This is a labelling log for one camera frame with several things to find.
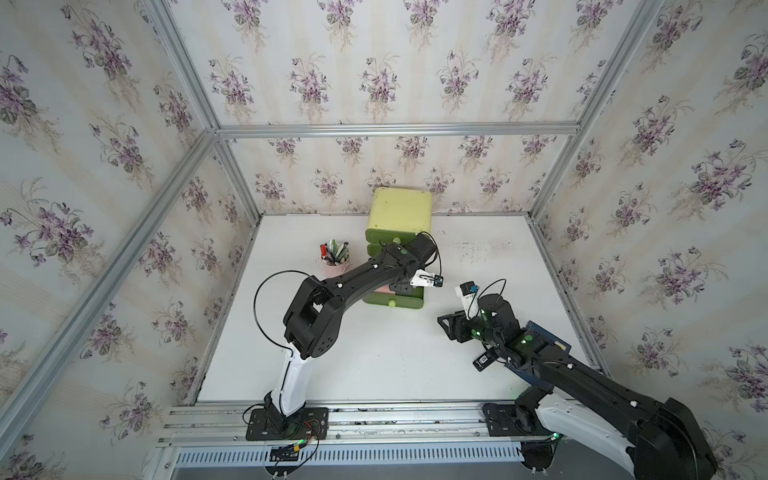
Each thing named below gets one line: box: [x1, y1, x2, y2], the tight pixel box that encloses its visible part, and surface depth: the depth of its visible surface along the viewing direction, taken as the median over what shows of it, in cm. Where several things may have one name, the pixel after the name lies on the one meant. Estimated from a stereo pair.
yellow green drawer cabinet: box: [365, 187, 432, 257], surface depth 93 cm
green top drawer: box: [365, 228, 418, 245], surface depth 90 cm
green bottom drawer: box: [363, 286, 424, 309], surface depth 93 cm
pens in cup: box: [319, 239, 350, 266], surface depth 97 cm
